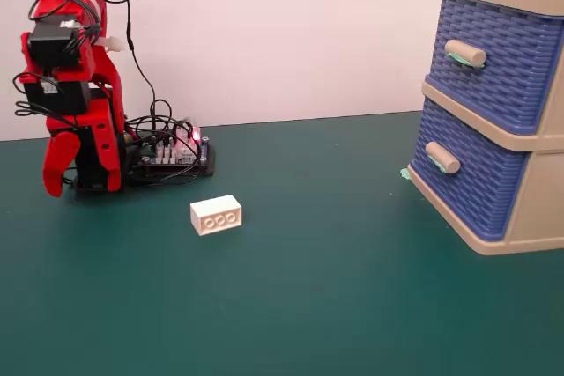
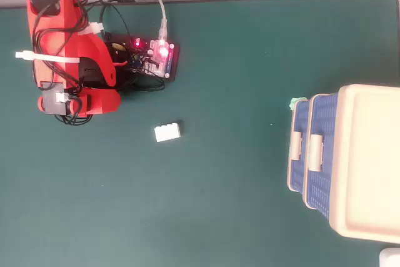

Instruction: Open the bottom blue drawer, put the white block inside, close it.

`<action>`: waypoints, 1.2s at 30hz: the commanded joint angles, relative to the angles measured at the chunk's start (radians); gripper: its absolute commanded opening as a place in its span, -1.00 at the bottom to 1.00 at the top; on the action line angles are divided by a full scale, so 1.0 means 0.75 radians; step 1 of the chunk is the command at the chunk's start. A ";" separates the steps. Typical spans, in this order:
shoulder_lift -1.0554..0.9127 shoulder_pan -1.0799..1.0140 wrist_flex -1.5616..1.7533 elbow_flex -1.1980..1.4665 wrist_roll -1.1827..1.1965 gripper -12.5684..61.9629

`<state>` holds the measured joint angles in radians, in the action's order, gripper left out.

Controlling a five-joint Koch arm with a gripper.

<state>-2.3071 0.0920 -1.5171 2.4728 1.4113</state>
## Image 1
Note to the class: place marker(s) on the green putty blob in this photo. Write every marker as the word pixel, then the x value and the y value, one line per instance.
pixel 436 164
pixel 405 173
pixel 458 60

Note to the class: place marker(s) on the blue woven-pattern drawer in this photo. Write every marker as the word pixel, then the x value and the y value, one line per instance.
pixel 476 200
pixel 506 85

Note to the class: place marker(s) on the dark green table mat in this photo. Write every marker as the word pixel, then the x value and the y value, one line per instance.
pixel 282 305

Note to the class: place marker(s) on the red gripper black motor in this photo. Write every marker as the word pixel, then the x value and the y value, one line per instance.
pixel 57 96

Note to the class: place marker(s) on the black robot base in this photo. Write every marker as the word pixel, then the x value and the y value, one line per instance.
pixel 88 164

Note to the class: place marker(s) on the white toy brick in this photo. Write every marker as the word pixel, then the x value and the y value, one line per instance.
pixel 216 215

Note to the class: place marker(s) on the controller circuit board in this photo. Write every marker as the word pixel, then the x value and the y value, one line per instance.
pixel 176 156

